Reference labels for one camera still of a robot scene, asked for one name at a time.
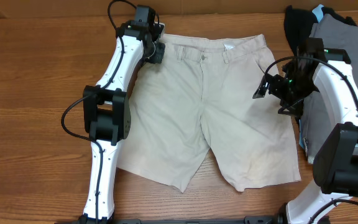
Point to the black garment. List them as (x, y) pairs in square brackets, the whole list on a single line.
[(298, 23)]

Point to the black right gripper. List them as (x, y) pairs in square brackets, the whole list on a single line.
[(296, 106)]

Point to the grey garment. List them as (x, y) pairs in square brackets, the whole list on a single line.
[(335, 94)]

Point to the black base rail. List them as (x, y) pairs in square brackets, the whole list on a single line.
[(191, 221)]

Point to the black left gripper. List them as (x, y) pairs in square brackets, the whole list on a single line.
[(158, 55)]

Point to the beige khaki shorts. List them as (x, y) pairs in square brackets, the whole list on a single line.
[(200, 99)]

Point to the light blue garment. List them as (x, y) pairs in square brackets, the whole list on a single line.
[(311, 134)]

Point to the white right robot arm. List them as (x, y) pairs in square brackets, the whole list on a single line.
[(335, 166)]

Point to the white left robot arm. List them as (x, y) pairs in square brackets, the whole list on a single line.
[(106, 109)]

